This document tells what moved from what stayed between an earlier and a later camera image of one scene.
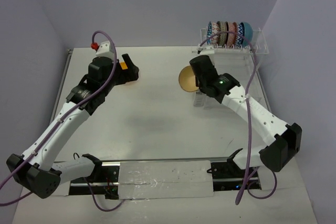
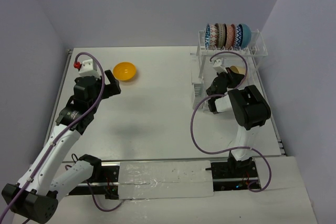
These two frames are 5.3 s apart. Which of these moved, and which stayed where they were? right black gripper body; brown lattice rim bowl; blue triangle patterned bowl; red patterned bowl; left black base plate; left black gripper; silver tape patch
Moved: right black gripper body; left black gripper; blue triangle patterned bowl
Stayed: silver tape patch; left black base plate; brown lattice rim bowl; red patterned bowl
